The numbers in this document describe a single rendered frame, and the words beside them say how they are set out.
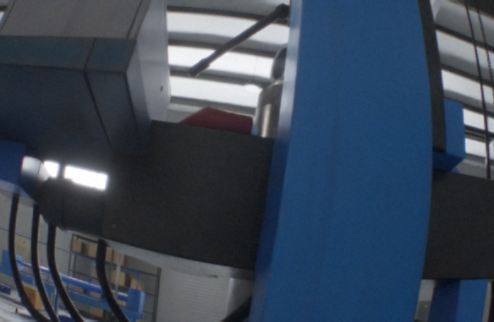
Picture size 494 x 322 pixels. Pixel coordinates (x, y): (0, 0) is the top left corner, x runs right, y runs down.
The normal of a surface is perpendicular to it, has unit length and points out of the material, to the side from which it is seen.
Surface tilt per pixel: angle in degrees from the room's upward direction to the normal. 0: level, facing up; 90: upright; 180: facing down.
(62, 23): 90
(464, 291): 90
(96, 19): 90
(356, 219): 90
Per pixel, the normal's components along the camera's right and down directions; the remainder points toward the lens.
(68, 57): 0.08, -0.34
